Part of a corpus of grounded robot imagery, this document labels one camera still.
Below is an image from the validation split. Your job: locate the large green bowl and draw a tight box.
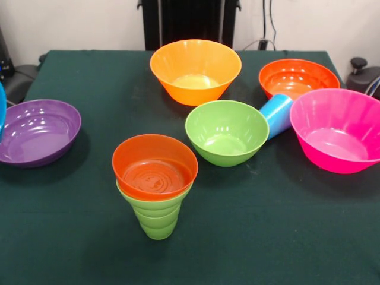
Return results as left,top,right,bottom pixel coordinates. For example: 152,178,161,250
185,100,270,167

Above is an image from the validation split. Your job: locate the small orange bowl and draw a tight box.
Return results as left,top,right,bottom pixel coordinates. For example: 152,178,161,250
111,134,200,201

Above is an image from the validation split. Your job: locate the small green bowl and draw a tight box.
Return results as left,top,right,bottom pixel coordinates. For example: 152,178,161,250
115,179,194,220

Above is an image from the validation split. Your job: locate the stack of green cups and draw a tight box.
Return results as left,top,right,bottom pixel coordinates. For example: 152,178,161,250
137,207,181,240

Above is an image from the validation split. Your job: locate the blue cup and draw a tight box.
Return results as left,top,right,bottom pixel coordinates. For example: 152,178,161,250
259,93,295,140

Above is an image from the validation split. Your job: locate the wide purple bowl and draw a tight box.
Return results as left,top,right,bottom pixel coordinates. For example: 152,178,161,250
0,99,82,169

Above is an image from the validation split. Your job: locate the blue bowl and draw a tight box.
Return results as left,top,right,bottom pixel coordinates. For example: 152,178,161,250
0,81,8,143

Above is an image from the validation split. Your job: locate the large yellow-orange bowl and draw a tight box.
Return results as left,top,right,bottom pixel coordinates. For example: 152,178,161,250
149,39,242,107

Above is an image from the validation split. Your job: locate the wide red-orange bowl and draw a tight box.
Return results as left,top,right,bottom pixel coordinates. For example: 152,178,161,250
258,58,341,102

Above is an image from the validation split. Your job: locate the large pink bowl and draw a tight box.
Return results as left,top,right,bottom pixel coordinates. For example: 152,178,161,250
289,88,380,175

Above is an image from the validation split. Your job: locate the dark green tablecloth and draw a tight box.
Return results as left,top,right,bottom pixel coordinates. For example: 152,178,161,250
0,49,380,285

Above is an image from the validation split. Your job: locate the grey chair with black knob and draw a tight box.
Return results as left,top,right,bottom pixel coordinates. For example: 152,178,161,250
346,57,380,99

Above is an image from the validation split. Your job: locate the black equipment box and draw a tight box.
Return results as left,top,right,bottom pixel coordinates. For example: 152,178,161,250
0,26,15,83

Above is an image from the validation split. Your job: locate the white cable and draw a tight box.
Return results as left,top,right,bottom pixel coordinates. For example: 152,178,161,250
242,38,262,51

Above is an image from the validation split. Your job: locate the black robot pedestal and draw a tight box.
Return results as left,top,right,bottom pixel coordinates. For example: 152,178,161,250
137,0,242,51

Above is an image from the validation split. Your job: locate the black wall cable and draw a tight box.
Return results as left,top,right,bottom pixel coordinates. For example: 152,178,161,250
262,0,278,51

